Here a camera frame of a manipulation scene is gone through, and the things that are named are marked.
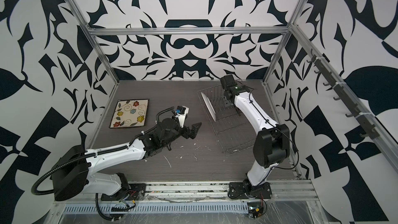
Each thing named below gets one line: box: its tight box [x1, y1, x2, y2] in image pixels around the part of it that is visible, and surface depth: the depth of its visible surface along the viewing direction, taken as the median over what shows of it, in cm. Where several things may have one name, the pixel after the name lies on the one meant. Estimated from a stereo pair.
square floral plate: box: [108, 98, 150, 129], surface depth 101 cm
